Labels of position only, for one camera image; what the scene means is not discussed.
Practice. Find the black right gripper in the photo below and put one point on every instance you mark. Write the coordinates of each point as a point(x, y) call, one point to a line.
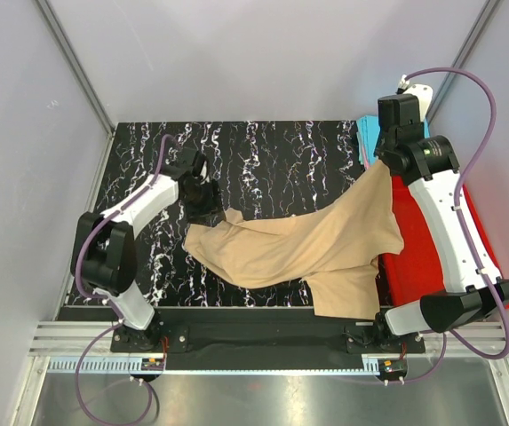
point(378, 143)

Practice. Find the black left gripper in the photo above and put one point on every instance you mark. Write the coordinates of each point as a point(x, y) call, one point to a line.
point(212, 206)

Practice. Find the beige t shirt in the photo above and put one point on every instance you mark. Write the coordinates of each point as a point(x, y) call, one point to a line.
point(335, 250)

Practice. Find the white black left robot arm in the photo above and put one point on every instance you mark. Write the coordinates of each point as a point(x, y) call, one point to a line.
point(104, 257)

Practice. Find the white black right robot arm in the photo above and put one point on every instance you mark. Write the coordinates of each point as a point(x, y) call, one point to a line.
point(474, 288)

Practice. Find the folded light blue t shirt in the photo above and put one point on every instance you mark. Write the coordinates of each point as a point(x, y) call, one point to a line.
point(367, 138)

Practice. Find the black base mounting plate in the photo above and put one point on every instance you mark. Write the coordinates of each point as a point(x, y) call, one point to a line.
point(270, 359)

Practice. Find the red plastic bin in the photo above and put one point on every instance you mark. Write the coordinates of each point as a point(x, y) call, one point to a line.
point(418, 275)

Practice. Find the right aluminium corner post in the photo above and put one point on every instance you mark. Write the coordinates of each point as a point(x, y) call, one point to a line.
point(465, 52)

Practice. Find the aluminium corner post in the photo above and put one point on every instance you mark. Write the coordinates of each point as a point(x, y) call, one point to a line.
point(465, 52)
point(61, 38)

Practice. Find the left aluminium corner post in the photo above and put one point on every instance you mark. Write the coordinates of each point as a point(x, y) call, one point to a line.
point(61, 38)

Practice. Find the white slotted cable duct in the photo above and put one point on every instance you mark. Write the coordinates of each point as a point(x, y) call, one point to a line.
point(106, 365)

